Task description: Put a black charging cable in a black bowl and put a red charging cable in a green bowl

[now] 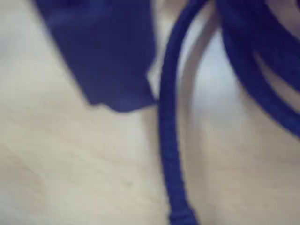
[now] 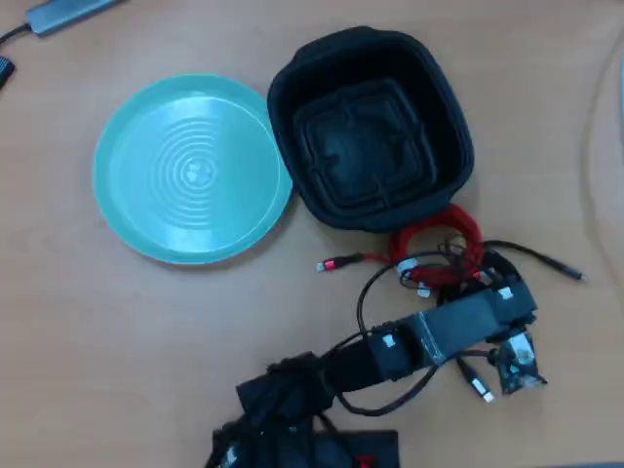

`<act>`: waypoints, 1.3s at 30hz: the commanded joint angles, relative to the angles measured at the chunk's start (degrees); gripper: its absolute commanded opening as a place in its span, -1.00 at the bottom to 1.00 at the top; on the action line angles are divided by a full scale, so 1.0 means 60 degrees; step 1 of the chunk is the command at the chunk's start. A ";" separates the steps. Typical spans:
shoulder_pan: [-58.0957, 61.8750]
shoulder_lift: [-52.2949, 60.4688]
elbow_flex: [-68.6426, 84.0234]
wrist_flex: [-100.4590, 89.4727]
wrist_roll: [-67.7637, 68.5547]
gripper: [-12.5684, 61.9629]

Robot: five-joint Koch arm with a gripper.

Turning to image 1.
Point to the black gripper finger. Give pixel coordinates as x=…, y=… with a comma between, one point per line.
x=105, y=58

